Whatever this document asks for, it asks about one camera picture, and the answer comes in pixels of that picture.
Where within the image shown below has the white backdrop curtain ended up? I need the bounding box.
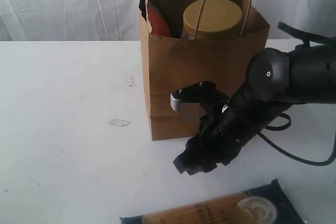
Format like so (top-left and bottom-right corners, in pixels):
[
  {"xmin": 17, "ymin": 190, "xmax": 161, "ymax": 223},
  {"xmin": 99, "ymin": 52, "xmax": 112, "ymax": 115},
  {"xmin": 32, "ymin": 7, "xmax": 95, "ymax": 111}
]
[{"xmin": 0, "ymin": 0, "xmax": 336, "ymax": 43}]

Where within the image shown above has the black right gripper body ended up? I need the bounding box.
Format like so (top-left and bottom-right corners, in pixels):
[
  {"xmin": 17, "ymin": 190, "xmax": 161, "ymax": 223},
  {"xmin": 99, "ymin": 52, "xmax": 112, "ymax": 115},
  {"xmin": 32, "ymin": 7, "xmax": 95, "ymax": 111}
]
[{"xmin": 200, "ymin": 83, "xmax": 291, "ymax": 165}]

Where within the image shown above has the brown paper bag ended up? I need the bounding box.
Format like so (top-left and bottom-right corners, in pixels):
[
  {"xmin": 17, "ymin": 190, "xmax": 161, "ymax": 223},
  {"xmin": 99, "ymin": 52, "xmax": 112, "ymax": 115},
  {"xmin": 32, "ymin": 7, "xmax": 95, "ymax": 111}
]
[{"xmin": 139, "ymin": 0, "xmax": 270, "ymax": 141}]

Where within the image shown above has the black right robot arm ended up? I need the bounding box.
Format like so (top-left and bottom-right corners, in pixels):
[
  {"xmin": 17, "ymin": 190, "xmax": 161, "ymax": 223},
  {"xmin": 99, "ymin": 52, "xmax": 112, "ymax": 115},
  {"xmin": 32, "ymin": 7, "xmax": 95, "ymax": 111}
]
[{"xmin": 171, "ymin": 45, "xmax": 335, "ymax": 175}]

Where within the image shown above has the nut jar gold lid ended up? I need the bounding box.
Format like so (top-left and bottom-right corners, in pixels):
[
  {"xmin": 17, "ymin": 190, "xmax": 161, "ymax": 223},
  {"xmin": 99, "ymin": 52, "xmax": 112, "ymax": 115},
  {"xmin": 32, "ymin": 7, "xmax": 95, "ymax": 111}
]
[{"xmin": 181, "ymin": 0, "xmax": 243, "ymax": 40}]

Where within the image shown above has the spaghetti packet dark blue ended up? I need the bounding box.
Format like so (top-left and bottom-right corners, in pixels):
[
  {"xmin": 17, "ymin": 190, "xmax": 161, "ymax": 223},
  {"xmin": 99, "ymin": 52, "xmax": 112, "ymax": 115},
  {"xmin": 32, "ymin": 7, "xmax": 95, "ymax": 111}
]
[{"xmin": 120, "ymin": 179, "xmax": 304, "ymax": 223}]

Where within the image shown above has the brown red paper pouch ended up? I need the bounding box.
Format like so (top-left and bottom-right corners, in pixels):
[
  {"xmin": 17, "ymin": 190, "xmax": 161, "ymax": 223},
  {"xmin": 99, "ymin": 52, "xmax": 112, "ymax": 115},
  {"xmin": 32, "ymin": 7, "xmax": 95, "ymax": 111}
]
[{"xmin": 145, "ymin": 0, "xmax": 172, "ymax": 37}]

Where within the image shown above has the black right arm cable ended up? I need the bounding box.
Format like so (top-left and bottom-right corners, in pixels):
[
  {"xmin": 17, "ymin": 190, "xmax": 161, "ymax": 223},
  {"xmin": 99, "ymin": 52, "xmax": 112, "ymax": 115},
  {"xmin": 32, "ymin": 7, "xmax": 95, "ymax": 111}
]
[{"xmin": 257, "ymin": 21, "xmax": 336, "ymax": 166}]

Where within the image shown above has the clear tape scrap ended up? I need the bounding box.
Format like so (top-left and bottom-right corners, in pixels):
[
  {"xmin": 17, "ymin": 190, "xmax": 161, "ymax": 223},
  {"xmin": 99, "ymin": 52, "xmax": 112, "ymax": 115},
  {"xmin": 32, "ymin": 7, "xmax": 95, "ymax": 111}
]
[{"xmin": 108, "ymin": 118, "xmax": 132, "ymax": 127}]

